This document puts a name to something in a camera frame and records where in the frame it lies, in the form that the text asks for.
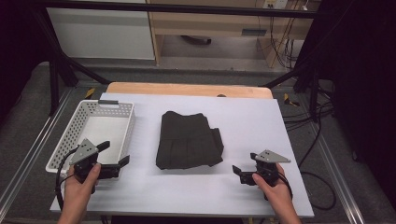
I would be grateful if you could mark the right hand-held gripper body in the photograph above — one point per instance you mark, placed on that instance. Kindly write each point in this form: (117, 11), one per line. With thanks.
(267, 169)

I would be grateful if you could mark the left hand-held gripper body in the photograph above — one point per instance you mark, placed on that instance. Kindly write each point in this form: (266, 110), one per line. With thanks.
(83, 153)

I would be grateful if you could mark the white perforated plastic basket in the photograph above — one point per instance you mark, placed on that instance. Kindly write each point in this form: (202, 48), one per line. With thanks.
(102, 129)

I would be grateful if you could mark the dark pleated skirt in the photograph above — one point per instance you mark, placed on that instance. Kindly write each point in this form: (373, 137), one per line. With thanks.
(188, 141)

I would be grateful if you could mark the person's right hand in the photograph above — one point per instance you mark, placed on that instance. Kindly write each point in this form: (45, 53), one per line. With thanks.
(278, 194)

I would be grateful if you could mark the person's left hand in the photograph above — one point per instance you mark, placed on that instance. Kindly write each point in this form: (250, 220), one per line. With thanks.
(77, 193)

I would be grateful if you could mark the white table cover board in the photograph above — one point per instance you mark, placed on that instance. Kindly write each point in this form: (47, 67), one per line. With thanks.
(249, 130)

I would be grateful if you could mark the yellow tape piece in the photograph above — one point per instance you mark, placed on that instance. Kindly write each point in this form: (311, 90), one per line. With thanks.
(289, 100)
(90, 92)

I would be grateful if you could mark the black metal stand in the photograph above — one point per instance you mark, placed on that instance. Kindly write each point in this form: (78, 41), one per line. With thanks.
(59, 68)
(306, 77)

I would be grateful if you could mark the wooden table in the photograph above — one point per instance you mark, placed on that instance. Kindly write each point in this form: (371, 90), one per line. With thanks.
(186, 88)

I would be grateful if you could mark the white cabinet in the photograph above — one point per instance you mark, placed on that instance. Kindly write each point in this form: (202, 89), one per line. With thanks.
(99, 34)

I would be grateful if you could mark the dark curtain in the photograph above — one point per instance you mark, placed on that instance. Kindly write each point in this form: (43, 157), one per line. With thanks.
(18, 49)
(358, 77)

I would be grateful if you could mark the wooden desk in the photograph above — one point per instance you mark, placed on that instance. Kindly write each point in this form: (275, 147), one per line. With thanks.
(211, 23)

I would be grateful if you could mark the white power strip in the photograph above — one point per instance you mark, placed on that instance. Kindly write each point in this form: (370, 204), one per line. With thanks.
(275, 3)

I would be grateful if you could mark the aluminium floor rail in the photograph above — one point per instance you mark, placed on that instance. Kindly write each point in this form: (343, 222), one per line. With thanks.
(337, 174)
(34, 146)

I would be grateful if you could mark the black frame crossbar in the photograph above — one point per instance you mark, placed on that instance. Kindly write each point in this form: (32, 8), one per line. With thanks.
(174, 7)

